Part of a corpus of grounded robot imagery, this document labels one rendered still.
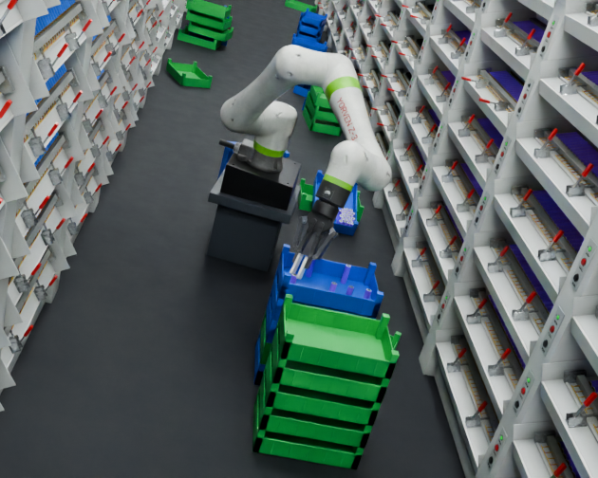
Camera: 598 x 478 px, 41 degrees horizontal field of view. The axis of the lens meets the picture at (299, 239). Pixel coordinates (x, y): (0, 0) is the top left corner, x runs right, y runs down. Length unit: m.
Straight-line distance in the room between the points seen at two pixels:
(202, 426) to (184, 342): 0.40
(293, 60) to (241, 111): 0.36
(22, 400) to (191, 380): 0.49
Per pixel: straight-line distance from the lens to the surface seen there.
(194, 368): 2.50
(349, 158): 2.28
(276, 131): 2.95
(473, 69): 3.11
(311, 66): 2.58
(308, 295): 2.32
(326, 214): 2.29
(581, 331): 1.88
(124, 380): 2.40
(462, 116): 3.13
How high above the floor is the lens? 1.47
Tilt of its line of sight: 25 degrees down
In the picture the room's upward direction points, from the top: 16 degrees clockwise
